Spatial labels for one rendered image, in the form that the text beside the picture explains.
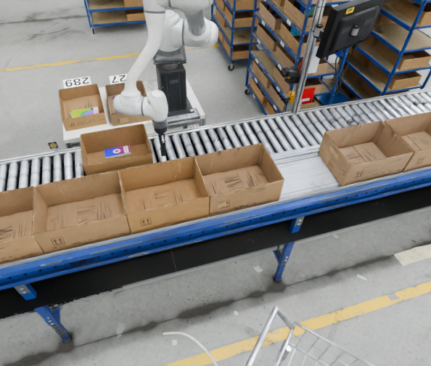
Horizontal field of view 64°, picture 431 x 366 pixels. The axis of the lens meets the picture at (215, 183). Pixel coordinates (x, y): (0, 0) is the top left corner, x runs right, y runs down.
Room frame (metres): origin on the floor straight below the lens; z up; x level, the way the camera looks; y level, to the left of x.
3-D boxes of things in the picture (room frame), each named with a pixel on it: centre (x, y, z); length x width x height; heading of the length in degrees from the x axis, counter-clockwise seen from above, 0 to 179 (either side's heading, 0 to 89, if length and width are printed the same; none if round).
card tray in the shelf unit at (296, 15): (2.91, -0.71, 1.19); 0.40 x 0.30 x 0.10; 19
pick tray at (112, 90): (2.12, 0.67, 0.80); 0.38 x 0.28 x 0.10; 19
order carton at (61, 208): (0.99, 0.63, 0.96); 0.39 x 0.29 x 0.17; 109
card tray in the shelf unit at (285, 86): (2.91, -0.71, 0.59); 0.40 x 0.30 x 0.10; 17
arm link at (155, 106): (1.56, 0.34, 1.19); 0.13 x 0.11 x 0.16; 87
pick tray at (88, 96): (2.05, 0.99, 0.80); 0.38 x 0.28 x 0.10; 22
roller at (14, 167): (1.28, 1.20, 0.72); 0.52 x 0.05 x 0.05; 19
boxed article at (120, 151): (1.63, 0.64, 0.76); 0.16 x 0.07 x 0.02; 110
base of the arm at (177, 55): (2.18, 0.37, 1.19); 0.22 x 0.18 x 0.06; 100
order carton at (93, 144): (1.54, 0.61, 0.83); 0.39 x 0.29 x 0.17; 110
